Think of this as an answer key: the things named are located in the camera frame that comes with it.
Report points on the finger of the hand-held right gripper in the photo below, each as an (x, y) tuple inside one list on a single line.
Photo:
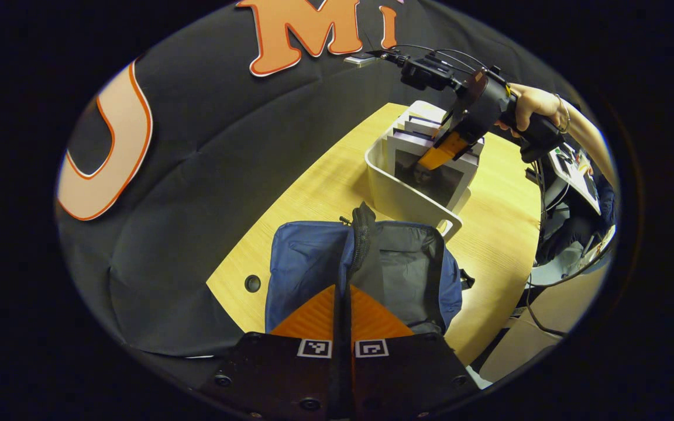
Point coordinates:
[(442, 152)]

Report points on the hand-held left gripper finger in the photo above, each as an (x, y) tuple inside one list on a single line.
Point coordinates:
[(337, 362), (348, 374)]

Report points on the grey book with portrait cover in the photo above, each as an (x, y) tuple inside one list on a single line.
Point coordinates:
[(430, 181)]

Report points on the white plastic bookshelf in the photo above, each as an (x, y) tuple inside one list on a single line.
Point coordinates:
[(392, 193)]

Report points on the blue schoolbag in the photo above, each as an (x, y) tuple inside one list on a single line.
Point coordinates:
[(308, 263)]

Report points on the white side desk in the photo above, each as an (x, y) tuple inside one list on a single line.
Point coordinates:
[(574, 172)]

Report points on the black backdrop cloth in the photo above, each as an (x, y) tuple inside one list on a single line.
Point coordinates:
[(214, 146)]

